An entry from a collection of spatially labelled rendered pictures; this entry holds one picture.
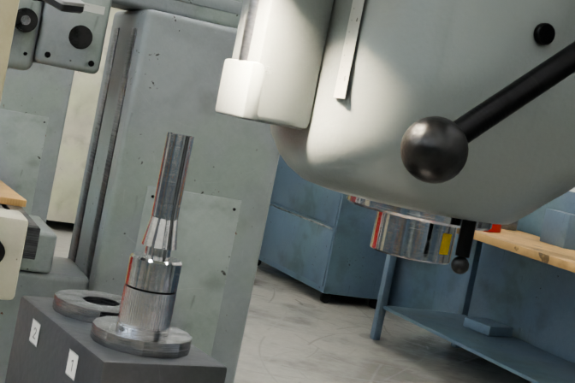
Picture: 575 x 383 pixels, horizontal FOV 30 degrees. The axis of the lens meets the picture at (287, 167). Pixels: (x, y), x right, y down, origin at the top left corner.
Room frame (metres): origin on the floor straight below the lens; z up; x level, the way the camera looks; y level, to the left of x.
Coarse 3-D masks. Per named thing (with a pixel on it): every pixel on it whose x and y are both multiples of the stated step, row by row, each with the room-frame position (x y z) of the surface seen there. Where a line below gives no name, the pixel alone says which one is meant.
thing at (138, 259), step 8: (136, 256) 0.94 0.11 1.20; (144, 256) 0.94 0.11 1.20; (136, 264) 0.93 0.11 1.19; (144, 264) 0.93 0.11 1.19; (152, 264) 0.93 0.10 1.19; (160, 264) 0.93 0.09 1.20; (168, 264) 0.93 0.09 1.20; (176, 264) 0.94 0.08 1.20; (160, 272) 0.93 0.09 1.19; (168, 272) 0.93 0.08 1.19; (176, 272) 0.94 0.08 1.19
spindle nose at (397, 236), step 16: (384, 224) 0.61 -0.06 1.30; (400, 224) 0.60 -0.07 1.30; (416, 224) 0.60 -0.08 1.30; (432, 224) 0.60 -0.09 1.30; (384, 240) 0.61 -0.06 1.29; (400, 240) 0.60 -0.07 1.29; (416, 240) 0.60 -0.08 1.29; (432, 240) 0.60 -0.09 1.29; (400, 256) 0.60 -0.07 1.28; (416, 256) 0.60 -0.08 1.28; (432, 256) 0.60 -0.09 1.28; (448, 256) 0.61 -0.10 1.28
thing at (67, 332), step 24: (24, 312) 1.04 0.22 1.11; (48, 312) 1.00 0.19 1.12; (72, 312) 1.00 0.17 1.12; (96, 312) 0.99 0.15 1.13; (24, 336) 1.03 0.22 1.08; (48, 336) 0.97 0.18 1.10; (72, 336) 0.93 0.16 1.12; (96, 336) 0.92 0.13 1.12; (120, 336) 0.91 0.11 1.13; (144, 336) 0.93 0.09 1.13; (168, 336) 0.94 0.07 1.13; (24, 360) 1.02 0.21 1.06; (48, 360) 0.97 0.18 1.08; (72, 360) 0.92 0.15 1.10; (96, 360) 0.88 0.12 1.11; (120, 360) 0.88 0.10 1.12; (144, 360) 0.90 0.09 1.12; (168, 360) 0.91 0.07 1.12; (192, 360) 0.93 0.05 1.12
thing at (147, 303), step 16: (128, 272) 0.94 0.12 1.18; (144, 272) 0.93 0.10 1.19; (128, 288) 0.94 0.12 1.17; (144, 288) 0.93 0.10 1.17; (160, 288) 0.93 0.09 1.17; (176, 288) 0.95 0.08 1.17; (128, 304) 0.93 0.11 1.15; (144, 304) 0.93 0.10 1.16; (160, 304) 0.93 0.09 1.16; (128, 320) 0.93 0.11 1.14; (144, 320) 0.93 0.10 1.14; (160, 320) 0.93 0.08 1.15; (160, 336) 0.94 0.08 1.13
